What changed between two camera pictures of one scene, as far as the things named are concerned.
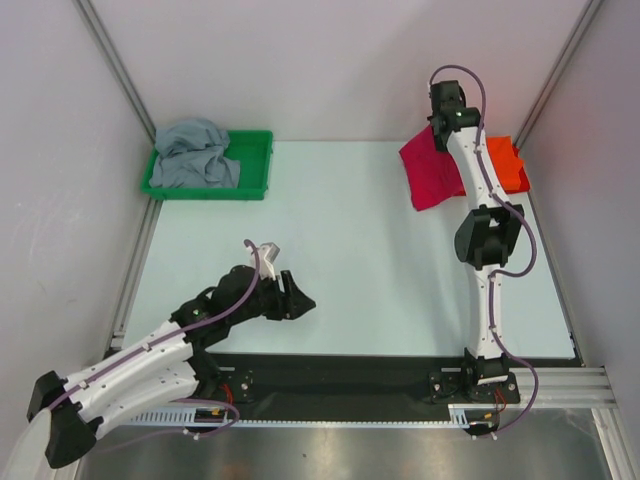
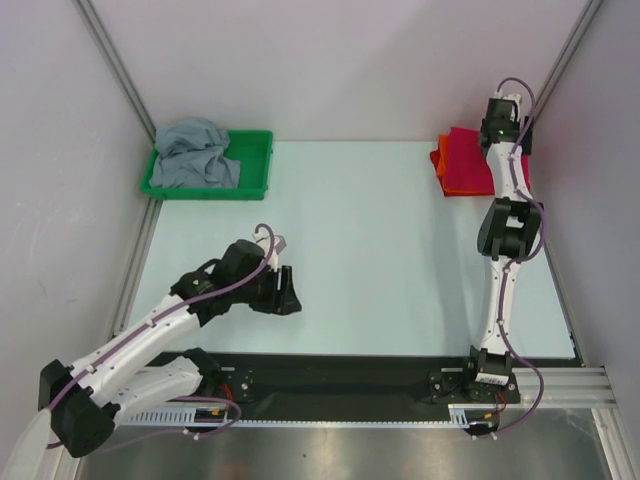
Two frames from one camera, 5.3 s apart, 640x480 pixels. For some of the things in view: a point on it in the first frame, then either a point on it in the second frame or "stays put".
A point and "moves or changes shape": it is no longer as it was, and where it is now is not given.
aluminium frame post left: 93,21 stays put
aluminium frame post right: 588,17 stays put
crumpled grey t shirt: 191,155 stays put
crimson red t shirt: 432,175 moves or changes shape
